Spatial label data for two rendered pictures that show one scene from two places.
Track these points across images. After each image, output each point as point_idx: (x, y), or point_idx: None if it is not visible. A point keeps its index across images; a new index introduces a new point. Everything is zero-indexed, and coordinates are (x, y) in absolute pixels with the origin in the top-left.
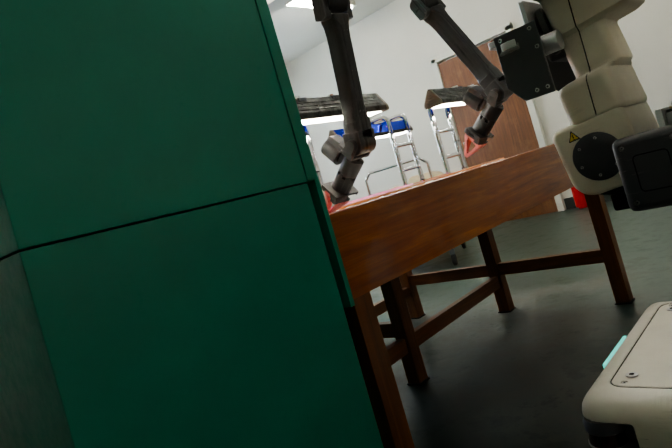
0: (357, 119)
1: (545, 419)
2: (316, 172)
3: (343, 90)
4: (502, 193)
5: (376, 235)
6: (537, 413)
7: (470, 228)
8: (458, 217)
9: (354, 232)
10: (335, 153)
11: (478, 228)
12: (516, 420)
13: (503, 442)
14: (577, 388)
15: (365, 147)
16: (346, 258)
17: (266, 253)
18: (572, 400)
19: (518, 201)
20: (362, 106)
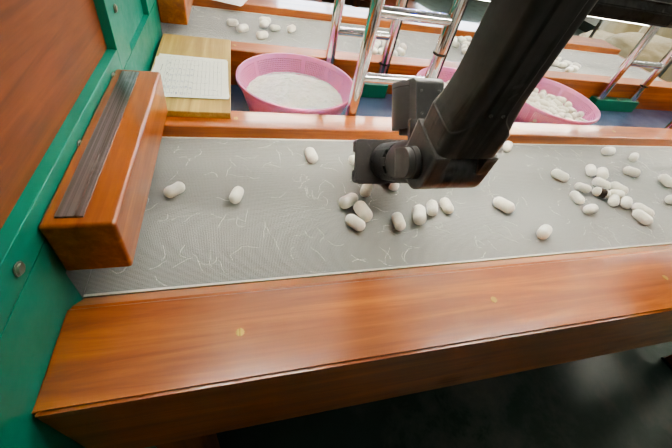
0: (459, 133)
1: (430, 439)
2: (436, 55)
3: (496, 21)
4: (652, 333)
5: (247, 403)
6: (434, 422)
7: (512, 369)
8: (502, 364)
9: (176, 410)
10: (399, 122)
11: (530, 367)
12: (414, 408)
13: (377, 422)
14: (495, 435)
15: (435, 188)
16: (133, 430)
17: None
18: (473, 445)
19: (669, 336)
20: (510, 106)
